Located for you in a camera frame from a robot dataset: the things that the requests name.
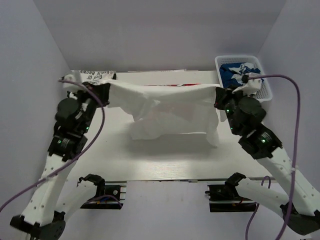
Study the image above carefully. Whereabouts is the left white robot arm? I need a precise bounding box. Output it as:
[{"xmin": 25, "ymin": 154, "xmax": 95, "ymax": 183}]
[{"xmin": 10, "ymin": 82, "xmax": 111, "ymax": 240}]

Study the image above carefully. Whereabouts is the white plastic basket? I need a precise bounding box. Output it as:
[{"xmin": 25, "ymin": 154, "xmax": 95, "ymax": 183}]
[{"xmin": 215, "ymin": 55, "xmax": 273, "ymax": 102}]

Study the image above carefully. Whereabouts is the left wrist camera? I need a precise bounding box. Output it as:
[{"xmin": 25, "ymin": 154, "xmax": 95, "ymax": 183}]
[{"xmin": 58, "ymin": 74, "xmax": 82, "ymax": 93}]

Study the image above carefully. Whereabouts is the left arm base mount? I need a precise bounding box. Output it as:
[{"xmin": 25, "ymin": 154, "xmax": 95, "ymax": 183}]
[{"xmin": 80, "ymin": 182, "xmax": 127, "ymax": 210}]

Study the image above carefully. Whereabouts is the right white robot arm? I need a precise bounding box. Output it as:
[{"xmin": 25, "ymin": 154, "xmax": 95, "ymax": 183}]
[{"xmin": 214, "ymin": 87, "xmax": 320, "ymax": 236}]

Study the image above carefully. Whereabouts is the folded white Charlie Brown shirt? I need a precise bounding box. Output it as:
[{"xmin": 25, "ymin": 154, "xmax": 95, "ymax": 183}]
[{"xmin": 70, "ymin": 70, "xmax": 117, "ymax": 85}]

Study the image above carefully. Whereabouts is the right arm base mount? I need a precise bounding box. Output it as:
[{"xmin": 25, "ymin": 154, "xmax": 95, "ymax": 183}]
[{"xmin": 204, "ymin": 184, "xmax": 257, "ymax": 213}]

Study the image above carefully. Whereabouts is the white Coca-Cola t-shirt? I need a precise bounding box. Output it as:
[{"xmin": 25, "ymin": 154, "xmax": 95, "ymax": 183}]
[{"xmin": 109, "ymin": 80, "xmax": 220, "ymax": 148}]

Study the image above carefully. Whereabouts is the blue and white t-shirt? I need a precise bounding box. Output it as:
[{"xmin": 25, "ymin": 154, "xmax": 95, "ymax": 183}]
[{"xmin": 219, "ymin": 62, "xmax": 261, "ymax": 88}]

